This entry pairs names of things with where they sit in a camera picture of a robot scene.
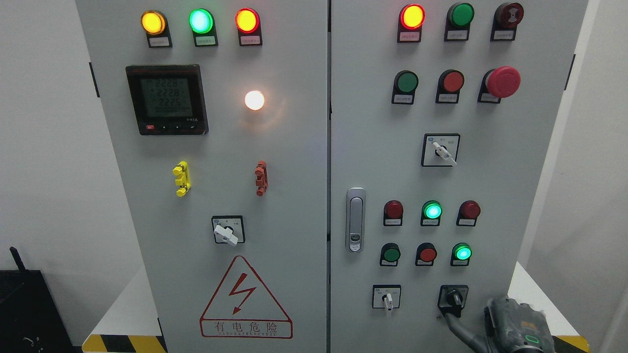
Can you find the black knob selector switch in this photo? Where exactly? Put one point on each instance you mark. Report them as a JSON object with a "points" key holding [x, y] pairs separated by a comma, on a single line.
{"points": [[452, 299]]}

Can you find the red terminal connector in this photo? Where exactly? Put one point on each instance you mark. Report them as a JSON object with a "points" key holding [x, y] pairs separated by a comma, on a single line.
{"points": [[261, 178]]}

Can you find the dark red indicator left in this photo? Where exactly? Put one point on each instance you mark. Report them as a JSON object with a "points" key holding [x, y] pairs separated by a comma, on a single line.
{"points": [[392, 214]]}

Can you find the dark red indicator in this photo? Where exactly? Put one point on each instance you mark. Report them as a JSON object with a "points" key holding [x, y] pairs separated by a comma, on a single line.
{"points": [[392, 214], [468, 214]]}

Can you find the white indicator light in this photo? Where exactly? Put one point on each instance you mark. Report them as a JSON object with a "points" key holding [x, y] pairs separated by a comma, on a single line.
{"points": [[254, 100]]}

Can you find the left grey cabinet door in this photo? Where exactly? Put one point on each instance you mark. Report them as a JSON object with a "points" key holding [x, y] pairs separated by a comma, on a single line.
{"points": [[286, 228]]}

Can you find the grey cabinet door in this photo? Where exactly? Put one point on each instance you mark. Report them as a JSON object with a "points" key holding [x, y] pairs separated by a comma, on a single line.
{"points": [[286, 228], [377, 145]]}

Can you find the lit green indicator middle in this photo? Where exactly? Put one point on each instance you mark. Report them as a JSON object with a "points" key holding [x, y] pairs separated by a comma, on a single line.
{"points": [[431, 214]]}

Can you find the green push button second row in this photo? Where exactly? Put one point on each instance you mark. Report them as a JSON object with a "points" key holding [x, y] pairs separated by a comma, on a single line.
{"points": [[404, 87]]}

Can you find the yellow terminal connector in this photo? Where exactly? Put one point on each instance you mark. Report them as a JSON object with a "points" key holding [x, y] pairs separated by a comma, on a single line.
{"points": [[182, 178]]}

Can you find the red push button lower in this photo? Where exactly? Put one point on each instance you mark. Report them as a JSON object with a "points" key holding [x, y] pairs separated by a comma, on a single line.
{"points": [[425, 255]]}

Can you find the right grey cabinet door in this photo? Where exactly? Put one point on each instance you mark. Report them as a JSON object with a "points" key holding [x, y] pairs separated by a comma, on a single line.
{"points": [[377, 145]]}

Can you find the red electrical hazard warning sticker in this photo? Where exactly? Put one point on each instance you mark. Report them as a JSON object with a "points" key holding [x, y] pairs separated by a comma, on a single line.
{"points": [[242, 306]]}

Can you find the dark red indicator right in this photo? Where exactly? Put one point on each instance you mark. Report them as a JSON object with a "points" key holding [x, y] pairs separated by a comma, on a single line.
{"points": [[468, 214]]}

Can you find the black digital power meter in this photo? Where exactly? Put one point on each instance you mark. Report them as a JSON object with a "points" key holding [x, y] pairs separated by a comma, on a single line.
{"points": [[168, 99]]}

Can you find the lit green push button lower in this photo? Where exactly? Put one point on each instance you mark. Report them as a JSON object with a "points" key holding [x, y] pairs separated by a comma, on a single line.
{"points": [[460, 255]]}

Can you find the red push button second row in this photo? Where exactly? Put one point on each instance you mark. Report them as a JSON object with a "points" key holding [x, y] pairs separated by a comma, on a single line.
{"points": [[449, 85]]}

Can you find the red indicator light top left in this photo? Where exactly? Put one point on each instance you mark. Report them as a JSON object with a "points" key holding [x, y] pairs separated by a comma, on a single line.
{"points": [[248, 25]]}

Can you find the lit red indicator right door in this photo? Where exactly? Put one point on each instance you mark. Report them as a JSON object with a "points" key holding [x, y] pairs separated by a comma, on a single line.
{"points": [[410, 21]]}

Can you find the green indicator light top left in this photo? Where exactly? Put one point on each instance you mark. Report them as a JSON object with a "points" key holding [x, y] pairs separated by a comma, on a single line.
{"points": [[203, 28]]}

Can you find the red emergency stop mushroom button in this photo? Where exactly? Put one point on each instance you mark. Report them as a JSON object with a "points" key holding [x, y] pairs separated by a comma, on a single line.
{"points": [[499, 83]]}

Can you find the green push button top right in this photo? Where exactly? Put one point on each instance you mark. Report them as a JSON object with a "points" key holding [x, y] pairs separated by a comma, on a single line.
{"points": [[458, 22]]}

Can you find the yellow indicator light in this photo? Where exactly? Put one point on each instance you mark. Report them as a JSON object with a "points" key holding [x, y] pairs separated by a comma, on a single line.
{"points": [[157, 30]]}

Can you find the dark red buzzer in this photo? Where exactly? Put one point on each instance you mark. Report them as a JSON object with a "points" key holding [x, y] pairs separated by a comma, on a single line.
{"points": [[506, 19]]}

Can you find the black box with antenna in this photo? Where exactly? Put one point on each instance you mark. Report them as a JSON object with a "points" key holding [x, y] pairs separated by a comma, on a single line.
{"points": [[29, 319]]}

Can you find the silver door latch handle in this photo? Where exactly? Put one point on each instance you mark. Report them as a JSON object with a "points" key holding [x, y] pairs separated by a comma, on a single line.
{"points": [[356, 197]]}

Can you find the white selector switch left door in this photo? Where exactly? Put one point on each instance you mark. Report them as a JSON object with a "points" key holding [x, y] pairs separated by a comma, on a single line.
{"points": [[228, 229]]}

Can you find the white selector switch upper right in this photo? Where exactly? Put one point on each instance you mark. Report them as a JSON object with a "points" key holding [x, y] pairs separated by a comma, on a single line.
{"points": [[440, 150]]}

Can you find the small white selector switch bottom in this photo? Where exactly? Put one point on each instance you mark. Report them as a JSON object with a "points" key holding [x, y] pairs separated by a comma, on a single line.
{"points": [[386, 297]]}

